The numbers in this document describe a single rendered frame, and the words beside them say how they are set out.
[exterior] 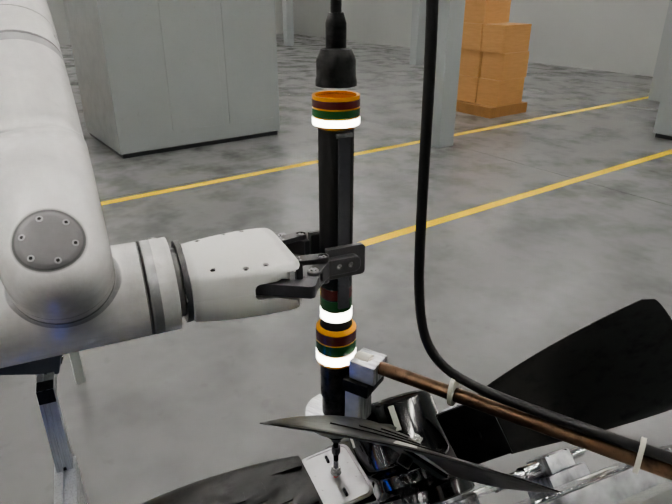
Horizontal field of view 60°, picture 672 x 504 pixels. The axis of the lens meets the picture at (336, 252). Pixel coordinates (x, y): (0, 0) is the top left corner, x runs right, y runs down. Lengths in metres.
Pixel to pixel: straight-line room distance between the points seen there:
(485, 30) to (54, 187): 8.55
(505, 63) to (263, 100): 3.45
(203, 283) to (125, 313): 0.07
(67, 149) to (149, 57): 6.26
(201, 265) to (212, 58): 6.51
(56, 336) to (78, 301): 0.06
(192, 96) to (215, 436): 4.92
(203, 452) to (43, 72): 2.09
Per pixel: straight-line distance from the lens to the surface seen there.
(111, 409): 2.88
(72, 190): 0.46
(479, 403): 0.58
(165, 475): 2.50
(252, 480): 0.77
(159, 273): 0.50
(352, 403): 0.65
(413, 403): 0.75
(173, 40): 6.82
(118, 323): 0.51
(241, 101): 7.21
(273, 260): 0.52
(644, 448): 0.56
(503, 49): 8.71
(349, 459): 0.77
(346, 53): 0.52
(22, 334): 0.51
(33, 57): 0.64
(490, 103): 8.86
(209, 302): 0.51
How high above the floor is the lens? 1.73
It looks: 25 degrees down
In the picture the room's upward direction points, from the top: straight up
